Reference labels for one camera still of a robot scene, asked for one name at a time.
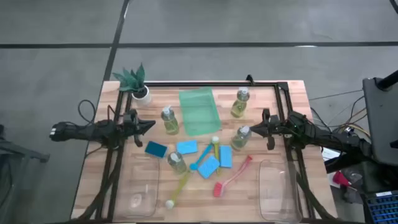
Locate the dark grey desk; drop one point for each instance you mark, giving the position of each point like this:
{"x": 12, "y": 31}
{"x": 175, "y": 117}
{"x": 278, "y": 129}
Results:
{"x": 382, "y": 124}

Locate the red plastic object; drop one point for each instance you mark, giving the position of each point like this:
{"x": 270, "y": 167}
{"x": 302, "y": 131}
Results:
{"x": 340, "y": 179}

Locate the light blue sponge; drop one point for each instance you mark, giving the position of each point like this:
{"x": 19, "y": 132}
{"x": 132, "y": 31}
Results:
{"x": 208, "y": 167}
{"x": 225, "y": 156}
{"x": 187, "y": 147}

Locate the blue dish brush white bristles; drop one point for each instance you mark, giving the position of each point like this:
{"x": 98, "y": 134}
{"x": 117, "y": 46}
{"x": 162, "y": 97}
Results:
{"x": 194, "y": 167}

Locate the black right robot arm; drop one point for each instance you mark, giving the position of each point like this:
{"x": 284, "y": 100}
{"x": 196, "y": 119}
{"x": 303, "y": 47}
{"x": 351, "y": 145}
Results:
{"x": 326, "y": 137}

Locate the green translucent plastic tray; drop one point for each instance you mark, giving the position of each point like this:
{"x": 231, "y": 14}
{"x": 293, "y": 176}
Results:
{"x": 199, "y": 112}

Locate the dark metal stand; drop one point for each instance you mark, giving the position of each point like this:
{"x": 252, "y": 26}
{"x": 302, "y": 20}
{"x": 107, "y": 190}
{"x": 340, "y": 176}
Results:
{"x": 18, "y": 152}

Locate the yellow-green dish brush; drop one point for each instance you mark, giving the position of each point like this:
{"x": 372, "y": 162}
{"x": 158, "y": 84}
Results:
{"x": 215, "y": 140}
{"x": 169, "y": 204}

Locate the clear yellow soap pump bottle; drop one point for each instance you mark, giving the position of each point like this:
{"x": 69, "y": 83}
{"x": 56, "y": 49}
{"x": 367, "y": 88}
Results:
{"x": 177, "y": 163}
{"x": 240, "y": 139}
{"x": 170, "y": 123}
{"x": 239, "y": 105}

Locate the clear plastic bin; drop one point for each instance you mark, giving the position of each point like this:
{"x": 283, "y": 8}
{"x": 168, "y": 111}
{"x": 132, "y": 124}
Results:
{"x": 136, "y": 199}
{"x": 276, "y": 193}

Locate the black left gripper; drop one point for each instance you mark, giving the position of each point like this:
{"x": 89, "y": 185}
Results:
{"x": 130, "y": 126}

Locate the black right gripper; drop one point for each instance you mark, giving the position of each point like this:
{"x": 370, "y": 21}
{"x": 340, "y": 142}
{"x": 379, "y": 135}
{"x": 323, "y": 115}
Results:
{"x": 276, "y": 126}

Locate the pink dish brush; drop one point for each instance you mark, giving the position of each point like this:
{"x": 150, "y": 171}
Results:
{"x": 218, "y": 189}

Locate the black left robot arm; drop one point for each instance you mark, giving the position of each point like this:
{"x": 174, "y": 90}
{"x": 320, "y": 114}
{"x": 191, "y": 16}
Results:
{"x": 87, "y": 130}

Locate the white paper sheet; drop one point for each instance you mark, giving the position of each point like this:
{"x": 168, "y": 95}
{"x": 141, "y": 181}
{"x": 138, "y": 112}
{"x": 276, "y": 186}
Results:
{"x": 330, "y": 154}

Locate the black stand pole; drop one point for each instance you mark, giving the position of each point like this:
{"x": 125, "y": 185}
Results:
{"x": 388, "y": 80}

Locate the green plant in white pot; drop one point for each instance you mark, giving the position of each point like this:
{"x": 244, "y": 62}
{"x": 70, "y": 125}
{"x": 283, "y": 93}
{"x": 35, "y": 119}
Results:
{"x": 145, "y": 99}

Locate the dark teal sponge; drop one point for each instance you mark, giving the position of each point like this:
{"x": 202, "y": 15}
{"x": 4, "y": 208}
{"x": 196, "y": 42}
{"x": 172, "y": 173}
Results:
{"x": 156, "y": 149}

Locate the blue plastic crate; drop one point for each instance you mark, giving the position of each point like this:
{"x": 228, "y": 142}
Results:
{"x": 384, "y": 208}

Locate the black clamp bracket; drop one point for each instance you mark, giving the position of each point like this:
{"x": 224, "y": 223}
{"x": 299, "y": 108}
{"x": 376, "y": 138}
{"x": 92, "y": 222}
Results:
{"x": 249, "y": 80}

